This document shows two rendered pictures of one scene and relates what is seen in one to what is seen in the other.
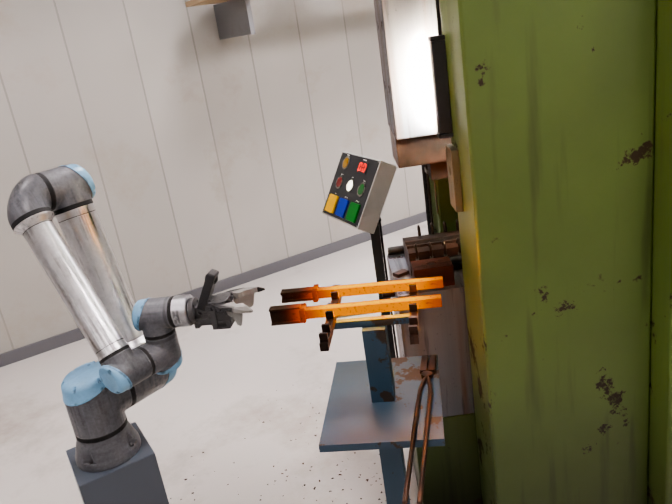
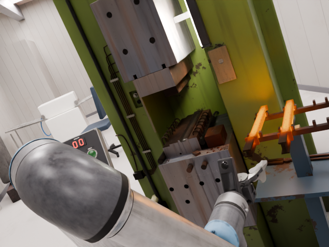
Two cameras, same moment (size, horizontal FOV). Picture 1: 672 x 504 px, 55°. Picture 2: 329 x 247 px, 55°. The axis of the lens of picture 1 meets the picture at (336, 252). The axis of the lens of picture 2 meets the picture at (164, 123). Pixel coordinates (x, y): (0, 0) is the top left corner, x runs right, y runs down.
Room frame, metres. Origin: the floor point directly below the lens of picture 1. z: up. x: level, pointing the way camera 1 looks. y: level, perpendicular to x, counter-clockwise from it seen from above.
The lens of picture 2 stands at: (1.47, 1.20, 1.52)
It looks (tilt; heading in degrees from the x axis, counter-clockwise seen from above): 15 degrees down; 292
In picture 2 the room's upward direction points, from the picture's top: 23 degrees counter-clockwise
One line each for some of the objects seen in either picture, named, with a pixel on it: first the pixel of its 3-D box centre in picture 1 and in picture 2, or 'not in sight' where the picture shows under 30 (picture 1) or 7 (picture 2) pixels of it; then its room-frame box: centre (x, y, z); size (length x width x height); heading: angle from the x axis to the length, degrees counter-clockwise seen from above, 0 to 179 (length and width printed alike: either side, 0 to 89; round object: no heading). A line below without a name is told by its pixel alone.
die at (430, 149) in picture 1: (460, 137); (166, 72); (2.01, -0.44, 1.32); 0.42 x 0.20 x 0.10; 88
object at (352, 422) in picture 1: (384, 398); (305, 174); (1.48, -0.07, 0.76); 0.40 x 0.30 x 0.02; 171
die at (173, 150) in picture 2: (468, 244); (189, 131); (2.01, -0.44, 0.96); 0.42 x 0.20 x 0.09; 88
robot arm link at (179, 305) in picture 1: (184, 311); (232, 208); (1.69, 0.45, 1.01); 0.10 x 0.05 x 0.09; 170
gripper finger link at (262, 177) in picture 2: (238, 315); (261, 173); (1.60, 0.29, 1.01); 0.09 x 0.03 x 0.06; 44
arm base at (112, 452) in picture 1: (104, 437); not in sight; (1.67, 0.77, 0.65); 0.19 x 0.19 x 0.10
